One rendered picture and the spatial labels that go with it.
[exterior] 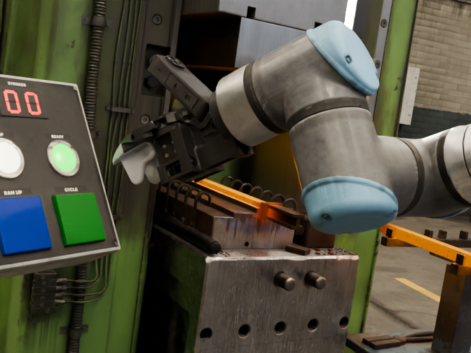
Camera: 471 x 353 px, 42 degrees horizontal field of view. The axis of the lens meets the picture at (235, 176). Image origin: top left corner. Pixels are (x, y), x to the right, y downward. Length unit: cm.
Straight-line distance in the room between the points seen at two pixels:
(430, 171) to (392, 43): 97
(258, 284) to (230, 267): 8
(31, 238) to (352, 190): 45
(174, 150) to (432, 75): 823
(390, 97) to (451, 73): 748
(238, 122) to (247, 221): 57
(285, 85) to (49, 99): 44
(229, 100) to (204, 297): 56
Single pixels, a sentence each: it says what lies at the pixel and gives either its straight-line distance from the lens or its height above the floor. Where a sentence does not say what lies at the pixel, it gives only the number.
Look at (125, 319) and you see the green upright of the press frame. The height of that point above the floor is 72.
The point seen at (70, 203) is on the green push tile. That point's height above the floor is 103.
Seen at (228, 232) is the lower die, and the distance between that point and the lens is 123.
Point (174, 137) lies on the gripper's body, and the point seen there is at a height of 115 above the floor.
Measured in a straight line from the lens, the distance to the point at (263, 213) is 125.
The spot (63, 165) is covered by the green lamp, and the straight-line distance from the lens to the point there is 95.
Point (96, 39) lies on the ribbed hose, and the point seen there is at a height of 128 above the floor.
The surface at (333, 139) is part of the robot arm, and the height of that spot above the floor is 118.
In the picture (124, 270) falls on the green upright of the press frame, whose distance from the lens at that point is 132.
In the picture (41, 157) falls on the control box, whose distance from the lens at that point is 93.
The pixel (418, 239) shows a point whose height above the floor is 96.
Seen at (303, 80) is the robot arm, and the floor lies 124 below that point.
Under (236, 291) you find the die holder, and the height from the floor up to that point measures 85.
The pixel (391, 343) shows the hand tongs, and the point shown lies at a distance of 152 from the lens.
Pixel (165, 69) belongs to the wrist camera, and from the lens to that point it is 80.
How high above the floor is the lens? 121
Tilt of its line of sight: 7 degrees down
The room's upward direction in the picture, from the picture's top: 8 degrees clockwise
